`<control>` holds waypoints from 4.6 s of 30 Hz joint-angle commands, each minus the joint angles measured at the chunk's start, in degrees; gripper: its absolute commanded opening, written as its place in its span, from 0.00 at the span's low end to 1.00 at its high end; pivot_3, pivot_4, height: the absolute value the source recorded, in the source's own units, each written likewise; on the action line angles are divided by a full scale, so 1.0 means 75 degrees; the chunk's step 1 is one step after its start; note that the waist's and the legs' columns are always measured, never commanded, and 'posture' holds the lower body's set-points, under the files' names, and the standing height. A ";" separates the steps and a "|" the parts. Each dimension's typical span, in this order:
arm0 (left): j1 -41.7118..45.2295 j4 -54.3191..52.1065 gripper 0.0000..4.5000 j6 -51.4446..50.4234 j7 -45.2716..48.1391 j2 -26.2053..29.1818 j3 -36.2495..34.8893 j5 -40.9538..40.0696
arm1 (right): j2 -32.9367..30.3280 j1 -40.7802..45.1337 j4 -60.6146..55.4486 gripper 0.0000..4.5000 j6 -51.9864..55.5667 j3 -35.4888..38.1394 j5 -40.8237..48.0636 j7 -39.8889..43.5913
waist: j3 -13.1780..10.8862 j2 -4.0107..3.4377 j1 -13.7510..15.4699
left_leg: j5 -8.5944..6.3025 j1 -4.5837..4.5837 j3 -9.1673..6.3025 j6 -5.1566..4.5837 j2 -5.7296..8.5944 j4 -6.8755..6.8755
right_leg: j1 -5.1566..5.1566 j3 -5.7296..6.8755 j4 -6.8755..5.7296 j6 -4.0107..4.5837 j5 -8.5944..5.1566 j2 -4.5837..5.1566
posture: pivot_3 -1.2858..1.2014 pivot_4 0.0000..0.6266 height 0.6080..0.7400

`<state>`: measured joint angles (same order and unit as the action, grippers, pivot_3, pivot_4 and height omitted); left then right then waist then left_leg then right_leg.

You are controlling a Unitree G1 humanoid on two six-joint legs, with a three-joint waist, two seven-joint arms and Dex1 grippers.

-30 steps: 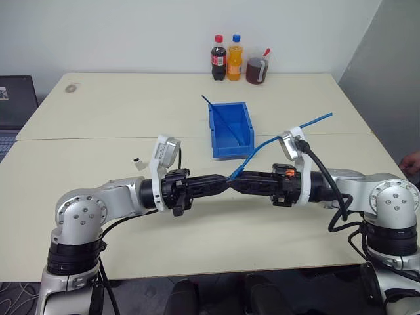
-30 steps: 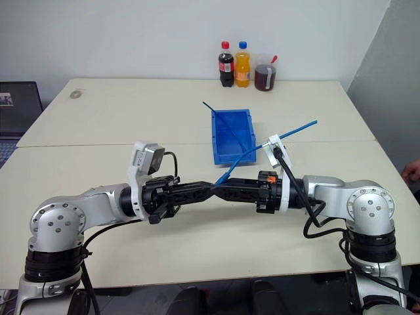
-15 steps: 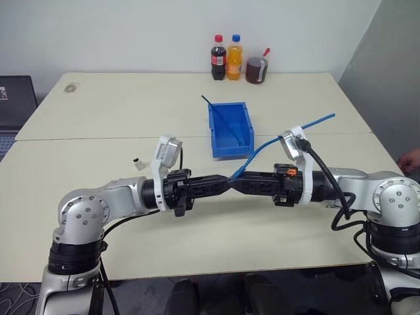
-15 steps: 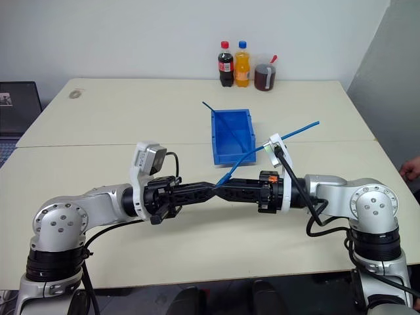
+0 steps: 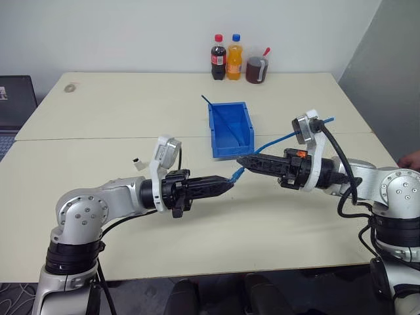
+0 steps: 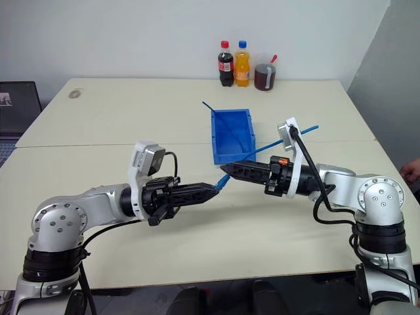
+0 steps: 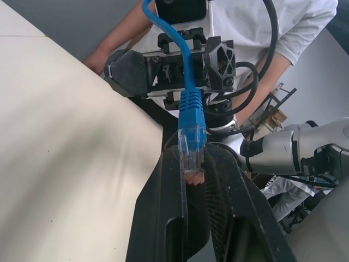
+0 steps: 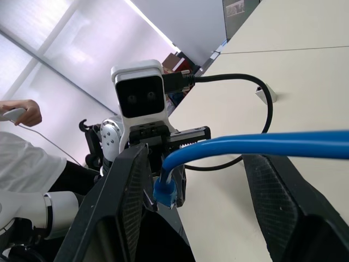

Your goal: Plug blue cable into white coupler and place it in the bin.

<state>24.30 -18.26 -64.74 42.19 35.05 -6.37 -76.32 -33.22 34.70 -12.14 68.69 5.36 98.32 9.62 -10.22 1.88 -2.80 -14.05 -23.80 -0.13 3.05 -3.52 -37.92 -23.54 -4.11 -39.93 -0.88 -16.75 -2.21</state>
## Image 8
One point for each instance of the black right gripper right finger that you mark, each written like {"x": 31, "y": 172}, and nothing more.
{"x": 294, "y": 218}

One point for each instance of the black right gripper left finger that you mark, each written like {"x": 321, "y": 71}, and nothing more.
{"x": 109, "y": 207}

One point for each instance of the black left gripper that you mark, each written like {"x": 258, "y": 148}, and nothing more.
{"x": 147, "y": 135}

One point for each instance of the white handheld controller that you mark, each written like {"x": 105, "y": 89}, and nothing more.
{"x": 12, "y": 114}

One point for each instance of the person's bare hand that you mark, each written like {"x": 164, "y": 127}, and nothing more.
{"x": 31, "y": 112}

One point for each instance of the silver robot body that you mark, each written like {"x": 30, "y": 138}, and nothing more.
{"x": 61, "y": 210}

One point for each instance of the black hooked stand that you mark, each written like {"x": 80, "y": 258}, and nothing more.
{"x": 91, "y": 142}

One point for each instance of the person in white shirt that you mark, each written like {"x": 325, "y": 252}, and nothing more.
{"x": 24, "y": 163}

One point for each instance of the small white table block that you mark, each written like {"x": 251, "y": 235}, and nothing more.
{"x": 268, "y": 94}

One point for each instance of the brown cardboard box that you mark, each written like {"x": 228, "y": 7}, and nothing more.
{"x": 174, "y": 61}

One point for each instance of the dark framed panel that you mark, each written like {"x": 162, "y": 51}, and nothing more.
{"x": 237, "y": 16}

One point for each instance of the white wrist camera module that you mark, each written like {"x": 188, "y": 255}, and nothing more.
{"x": 139, "y": 92}

